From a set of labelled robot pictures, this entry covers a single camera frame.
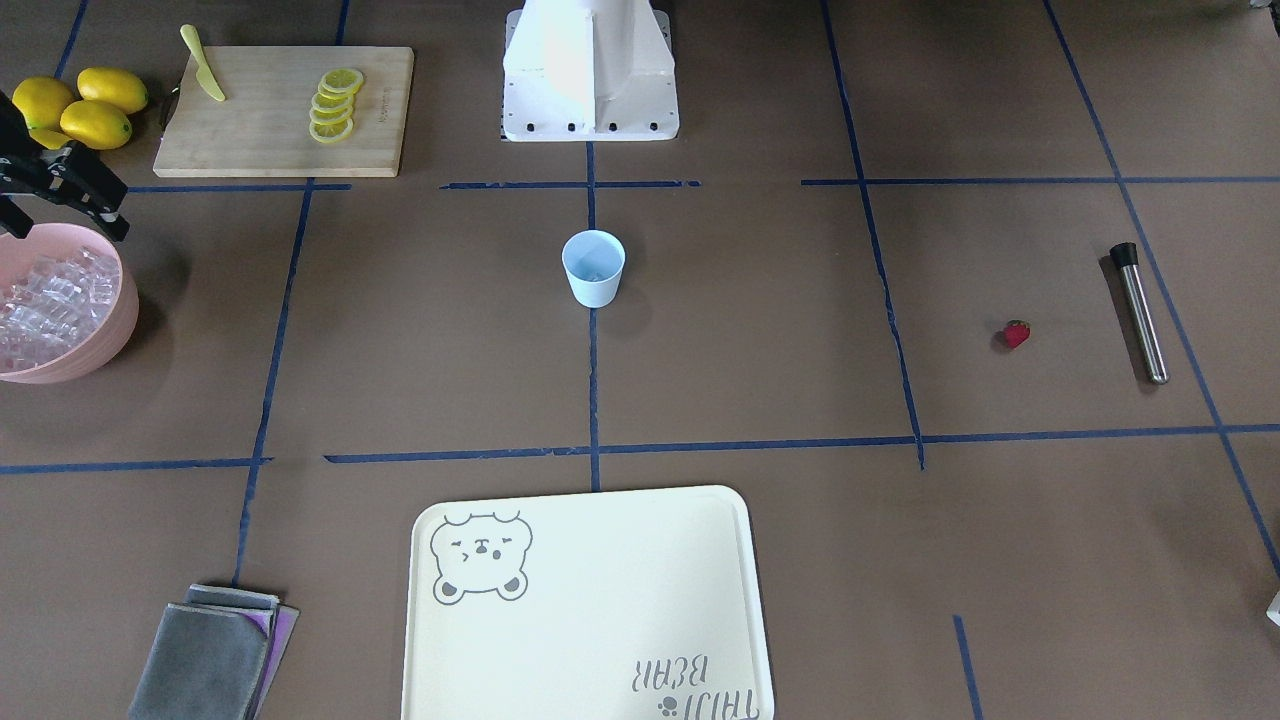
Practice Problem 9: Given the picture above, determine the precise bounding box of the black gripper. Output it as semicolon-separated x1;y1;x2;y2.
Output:
1;94;131;243

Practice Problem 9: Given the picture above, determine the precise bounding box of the clear ice cube pile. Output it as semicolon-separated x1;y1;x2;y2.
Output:
1;246;123;373

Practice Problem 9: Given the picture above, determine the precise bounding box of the light blue plastic cup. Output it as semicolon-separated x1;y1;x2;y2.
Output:
561;231;627;309

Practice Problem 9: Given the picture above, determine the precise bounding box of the whole lemon bottom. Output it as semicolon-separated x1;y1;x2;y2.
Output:
29;128;72;150

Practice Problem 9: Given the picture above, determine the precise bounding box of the whole lemon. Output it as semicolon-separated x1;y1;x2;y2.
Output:
29;128;72;150
10;76;77;129
59;100;133;150
76;67;150;117

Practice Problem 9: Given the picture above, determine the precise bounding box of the whole lemon middle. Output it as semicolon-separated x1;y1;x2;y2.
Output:
59;100;133;150

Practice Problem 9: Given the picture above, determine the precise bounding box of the whole lemon top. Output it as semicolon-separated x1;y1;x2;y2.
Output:
10;76;77;129
76;67;150;117

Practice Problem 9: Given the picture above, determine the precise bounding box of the pink bowl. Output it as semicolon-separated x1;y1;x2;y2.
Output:
1;223;140;384

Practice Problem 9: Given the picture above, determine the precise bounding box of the yellow-green plastic knife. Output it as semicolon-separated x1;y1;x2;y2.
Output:
179;24;227;102

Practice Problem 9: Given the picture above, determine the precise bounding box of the bamboo cutting board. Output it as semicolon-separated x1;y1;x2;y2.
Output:
154;46;415;178

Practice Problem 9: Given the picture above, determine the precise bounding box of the lemon slices row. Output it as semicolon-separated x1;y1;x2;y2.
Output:
307;67;365;143

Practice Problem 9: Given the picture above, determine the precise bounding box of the purple folded cloth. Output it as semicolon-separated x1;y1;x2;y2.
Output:
246;605;300;719

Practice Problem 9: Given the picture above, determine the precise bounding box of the grey folded cloth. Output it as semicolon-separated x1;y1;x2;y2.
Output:
127;584;280;719

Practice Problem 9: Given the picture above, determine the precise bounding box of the cream bear serving tray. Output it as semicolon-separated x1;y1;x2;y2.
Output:
399;486;776;719

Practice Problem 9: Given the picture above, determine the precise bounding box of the steel muddler black tip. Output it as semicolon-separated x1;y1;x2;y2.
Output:
1108;242;1170;386

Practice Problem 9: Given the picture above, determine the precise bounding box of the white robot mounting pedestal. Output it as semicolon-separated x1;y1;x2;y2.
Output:
500;1;680;143

